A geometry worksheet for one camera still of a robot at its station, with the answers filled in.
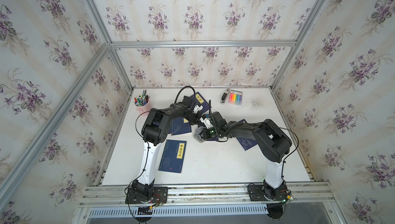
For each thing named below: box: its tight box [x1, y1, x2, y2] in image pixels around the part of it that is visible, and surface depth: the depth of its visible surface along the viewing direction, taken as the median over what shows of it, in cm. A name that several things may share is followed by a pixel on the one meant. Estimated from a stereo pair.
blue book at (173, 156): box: [157, 139, 187, 174], surface depth 86 cm
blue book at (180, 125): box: [170, 117, 192, 136], surface depth 97 cm
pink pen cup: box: [133, 89, 151, 117], surface depth 100 cm
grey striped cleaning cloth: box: [193, 125, 207, 144], surface depth 92 cm
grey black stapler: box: [220, 88, 230, 105], surface depth 113 cm
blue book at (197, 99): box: [189, 91, 210, 114], surface depth 113 cm
